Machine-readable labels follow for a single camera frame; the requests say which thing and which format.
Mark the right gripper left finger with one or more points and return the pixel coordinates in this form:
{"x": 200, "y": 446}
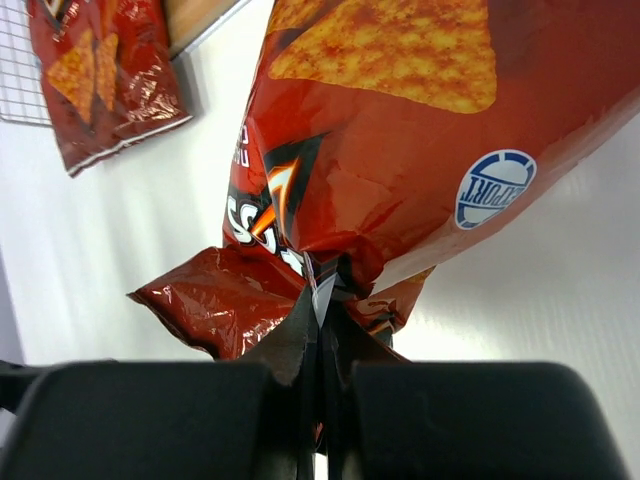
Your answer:
{"x": 250, "y": 418}

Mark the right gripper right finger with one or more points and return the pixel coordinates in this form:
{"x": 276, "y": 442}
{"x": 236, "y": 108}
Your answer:
{"x": 390, "y": 418}

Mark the small red Doritos bag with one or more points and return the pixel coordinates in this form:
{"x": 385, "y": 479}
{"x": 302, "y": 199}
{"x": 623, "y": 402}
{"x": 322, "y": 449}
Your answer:
{"x": 382, "y": 138}

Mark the large red Doritos bag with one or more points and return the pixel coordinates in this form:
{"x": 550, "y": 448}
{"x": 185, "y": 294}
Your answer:
{"x": 106, "y": 76}

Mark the white wire wooden shelf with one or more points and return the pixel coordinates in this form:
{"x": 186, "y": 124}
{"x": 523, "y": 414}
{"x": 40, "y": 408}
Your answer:
{"x": 189, "y": 24}

